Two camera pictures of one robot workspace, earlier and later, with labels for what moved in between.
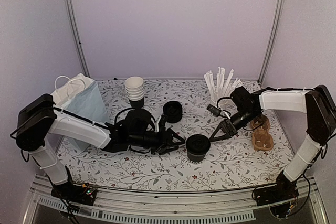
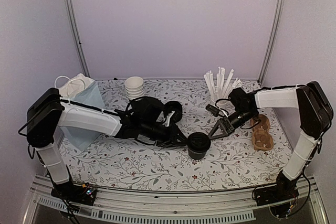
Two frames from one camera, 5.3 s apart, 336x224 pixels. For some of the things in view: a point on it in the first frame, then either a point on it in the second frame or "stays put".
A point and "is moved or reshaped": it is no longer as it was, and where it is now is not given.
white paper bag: [80, 95] stays put
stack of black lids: [172, 111] stays put
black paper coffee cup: [196, 158] is moved or reshaped
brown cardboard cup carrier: [262, 139] stays put
